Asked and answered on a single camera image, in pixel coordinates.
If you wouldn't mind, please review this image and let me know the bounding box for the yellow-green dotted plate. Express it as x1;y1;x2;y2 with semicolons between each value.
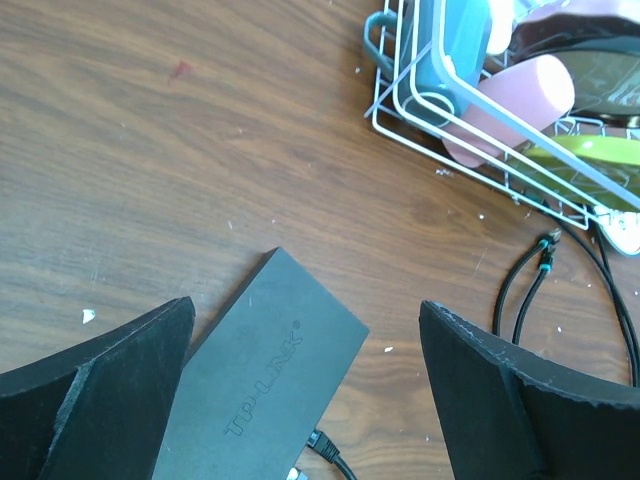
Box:
509;133;640;211

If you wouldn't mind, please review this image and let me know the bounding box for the black round ethernet cable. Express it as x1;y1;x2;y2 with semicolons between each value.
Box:
305;428;359;480

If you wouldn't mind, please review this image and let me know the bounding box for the black network switch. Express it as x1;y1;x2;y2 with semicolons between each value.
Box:
153;247;369;479

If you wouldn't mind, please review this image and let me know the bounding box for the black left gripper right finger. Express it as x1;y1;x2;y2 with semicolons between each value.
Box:
419;301;639;479

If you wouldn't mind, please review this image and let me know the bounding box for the grey-blue mug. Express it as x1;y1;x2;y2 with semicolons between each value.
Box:
363;0;494;126

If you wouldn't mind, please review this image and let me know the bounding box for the white round printed plate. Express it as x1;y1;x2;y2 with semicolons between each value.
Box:
594;206;640;256

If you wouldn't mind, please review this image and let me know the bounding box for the white wire dish rack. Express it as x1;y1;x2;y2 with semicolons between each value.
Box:
363;1;639;227

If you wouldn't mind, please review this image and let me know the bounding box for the cream square bowl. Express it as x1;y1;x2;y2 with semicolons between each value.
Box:
487;0;530;55

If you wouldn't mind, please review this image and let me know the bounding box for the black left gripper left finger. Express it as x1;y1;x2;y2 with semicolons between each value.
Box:
1;297;194;479

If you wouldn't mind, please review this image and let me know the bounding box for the pink cup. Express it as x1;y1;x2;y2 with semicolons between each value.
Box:
442;54;575;168

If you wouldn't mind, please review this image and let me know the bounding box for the black cable teal band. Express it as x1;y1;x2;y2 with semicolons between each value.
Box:
492;227;562;337

